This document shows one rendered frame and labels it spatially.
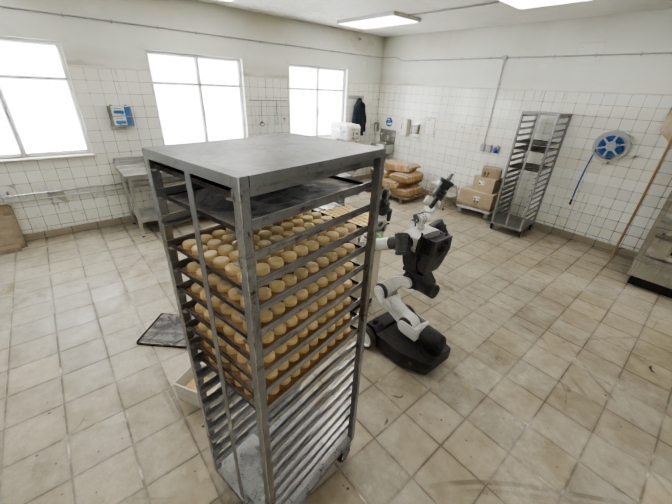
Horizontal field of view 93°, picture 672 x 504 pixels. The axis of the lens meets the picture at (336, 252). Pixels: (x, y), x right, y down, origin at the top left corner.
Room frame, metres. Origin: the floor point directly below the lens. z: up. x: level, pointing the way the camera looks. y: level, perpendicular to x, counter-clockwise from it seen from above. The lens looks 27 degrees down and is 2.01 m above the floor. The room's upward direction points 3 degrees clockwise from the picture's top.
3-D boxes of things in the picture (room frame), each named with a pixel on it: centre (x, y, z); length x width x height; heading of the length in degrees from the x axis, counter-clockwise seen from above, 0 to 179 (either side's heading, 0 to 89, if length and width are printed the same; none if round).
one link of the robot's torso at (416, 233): (2.12, -0.65, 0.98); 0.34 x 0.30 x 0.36; 130
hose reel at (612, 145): (4.68, -3.73, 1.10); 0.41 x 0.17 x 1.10; 41
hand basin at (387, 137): (7.63, -0.99, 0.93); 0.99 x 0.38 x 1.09; 41
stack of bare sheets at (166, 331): (2.19, 1.34, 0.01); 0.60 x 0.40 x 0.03; 88
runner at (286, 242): (0.98, 0.07, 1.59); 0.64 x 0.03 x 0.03; 142
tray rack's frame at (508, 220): (5.05, -2.94, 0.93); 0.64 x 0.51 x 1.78; 134
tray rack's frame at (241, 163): (1.10, 0.22, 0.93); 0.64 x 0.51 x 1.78; 142
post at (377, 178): (1.20, -0.14, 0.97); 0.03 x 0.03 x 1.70; 52
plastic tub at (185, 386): (1.56, 0.90, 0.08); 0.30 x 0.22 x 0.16; 71
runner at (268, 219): (0.98, 0.07, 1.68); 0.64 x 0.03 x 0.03; 142
